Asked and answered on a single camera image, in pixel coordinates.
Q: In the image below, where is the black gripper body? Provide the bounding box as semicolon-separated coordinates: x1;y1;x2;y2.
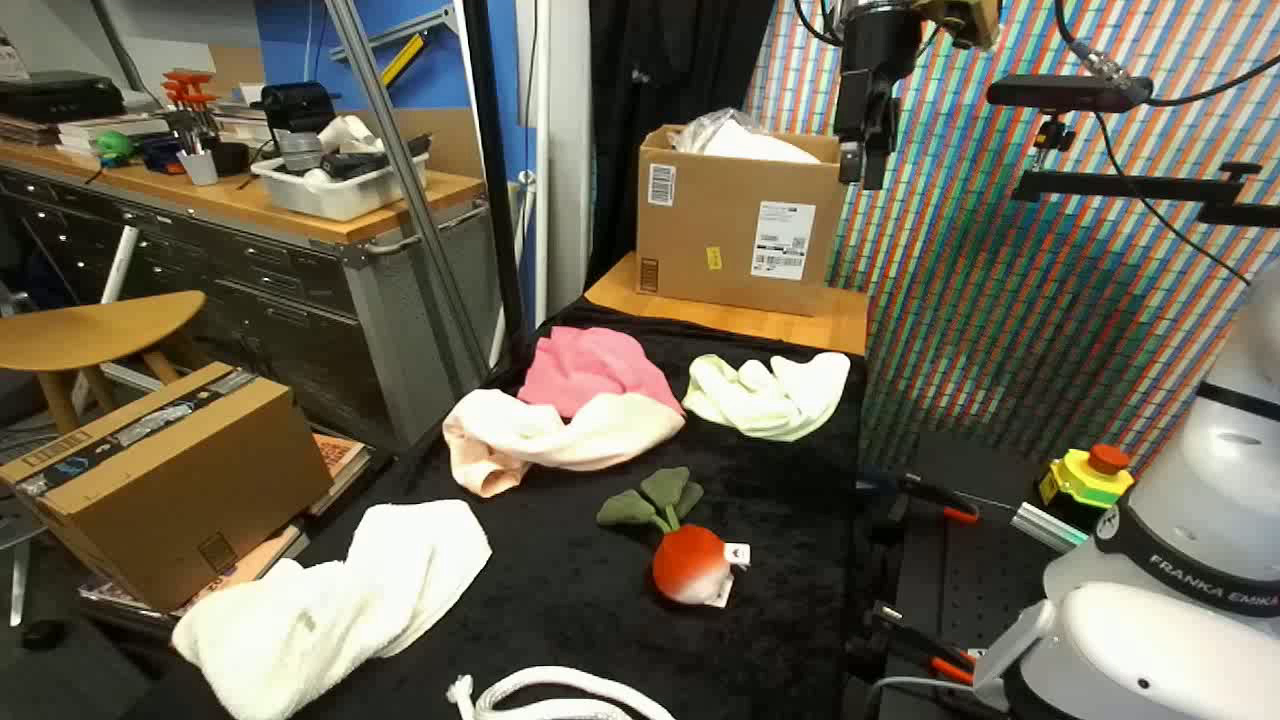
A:
836;0;927;145

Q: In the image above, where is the red stuffed radish toy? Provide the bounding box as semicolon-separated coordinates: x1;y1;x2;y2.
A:
593;462;754;613

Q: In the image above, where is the cream peach cloth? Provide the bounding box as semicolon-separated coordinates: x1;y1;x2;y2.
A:
438;383;689;503

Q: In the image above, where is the white rope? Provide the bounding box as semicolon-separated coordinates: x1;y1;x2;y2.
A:
443;659;675;720

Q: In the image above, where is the white towel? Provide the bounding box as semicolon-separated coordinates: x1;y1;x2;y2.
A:
167;496;495;720

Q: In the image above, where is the grey workbench with wooden top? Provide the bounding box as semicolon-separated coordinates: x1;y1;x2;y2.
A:
0;137;503;451

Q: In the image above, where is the labelled cardboard box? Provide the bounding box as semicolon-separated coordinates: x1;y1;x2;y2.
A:
631;108;846;318

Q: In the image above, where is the wooden board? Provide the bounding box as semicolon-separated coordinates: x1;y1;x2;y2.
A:
579;251;872;359

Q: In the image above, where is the black curtain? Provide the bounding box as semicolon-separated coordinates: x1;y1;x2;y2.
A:
582;0;781;291

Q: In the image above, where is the colourful patterned backdrop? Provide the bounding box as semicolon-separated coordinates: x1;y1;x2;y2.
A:
739;0;1280;470

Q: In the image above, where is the pale green white cloth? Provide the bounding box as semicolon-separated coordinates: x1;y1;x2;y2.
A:
679;349;855;445

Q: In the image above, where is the pink cloth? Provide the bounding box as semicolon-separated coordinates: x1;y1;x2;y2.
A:
516;324;683;423

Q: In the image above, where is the black vertical pole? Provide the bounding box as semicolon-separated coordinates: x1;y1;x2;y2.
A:
454;0;526;383

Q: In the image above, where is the yellow red emergency stop button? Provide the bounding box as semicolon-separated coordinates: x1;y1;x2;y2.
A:
1037;440;1134;510

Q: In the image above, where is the silver tube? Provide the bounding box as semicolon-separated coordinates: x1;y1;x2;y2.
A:
1006;496;1096;552

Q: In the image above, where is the silver metal pole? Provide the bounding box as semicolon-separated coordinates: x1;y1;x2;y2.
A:
319;0;495;393

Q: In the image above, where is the white plastic bin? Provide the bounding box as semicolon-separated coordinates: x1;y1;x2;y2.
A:
248;145;433;225

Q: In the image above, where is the orange toy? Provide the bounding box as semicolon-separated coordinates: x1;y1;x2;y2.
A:
158;69;217;110

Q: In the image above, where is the cardboard box with black tape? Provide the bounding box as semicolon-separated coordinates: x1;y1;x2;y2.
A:
0;355;336;615

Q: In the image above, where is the wooden stool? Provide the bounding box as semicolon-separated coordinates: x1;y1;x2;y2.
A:
0;289;210;431

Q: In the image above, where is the black flat case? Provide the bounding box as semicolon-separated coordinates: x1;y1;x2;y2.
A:
0;73;133;129

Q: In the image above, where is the black bar camera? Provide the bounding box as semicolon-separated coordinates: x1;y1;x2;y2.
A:
984;73;1157;114

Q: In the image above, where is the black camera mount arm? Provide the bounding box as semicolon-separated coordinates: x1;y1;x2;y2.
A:
1010;161;1280;231

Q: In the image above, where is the orange handled clamp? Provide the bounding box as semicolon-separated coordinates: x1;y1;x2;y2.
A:
855;466;987;531
863;605;976;693

